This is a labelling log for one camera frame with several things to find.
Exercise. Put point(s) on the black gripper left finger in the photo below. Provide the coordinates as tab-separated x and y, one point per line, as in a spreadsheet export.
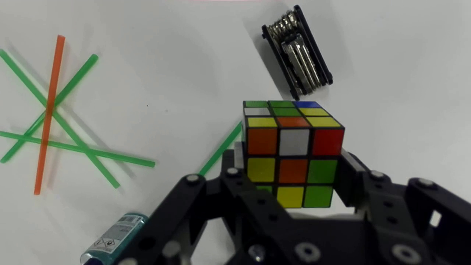
233	168

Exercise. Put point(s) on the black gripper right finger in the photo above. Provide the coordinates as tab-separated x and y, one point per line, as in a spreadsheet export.
360	187

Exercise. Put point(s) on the Rubik's cube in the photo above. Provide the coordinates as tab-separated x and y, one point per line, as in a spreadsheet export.
292	150

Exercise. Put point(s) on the long green straw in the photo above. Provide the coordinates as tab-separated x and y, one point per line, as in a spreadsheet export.
220	149

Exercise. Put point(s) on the black folding multitool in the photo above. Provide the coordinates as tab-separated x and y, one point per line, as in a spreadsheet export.
298	53

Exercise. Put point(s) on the teal marker tube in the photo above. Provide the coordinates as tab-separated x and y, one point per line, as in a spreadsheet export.
114	240

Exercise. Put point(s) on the green straw lower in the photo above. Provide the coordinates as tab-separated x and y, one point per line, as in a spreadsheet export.
79	149

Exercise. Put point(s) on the orange straw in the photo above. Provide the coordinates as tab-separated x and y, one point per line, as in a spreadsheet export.
55	77

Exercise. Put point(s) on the green straw crossing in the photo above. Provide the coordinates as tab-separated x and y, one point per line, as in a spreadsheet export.
74	81

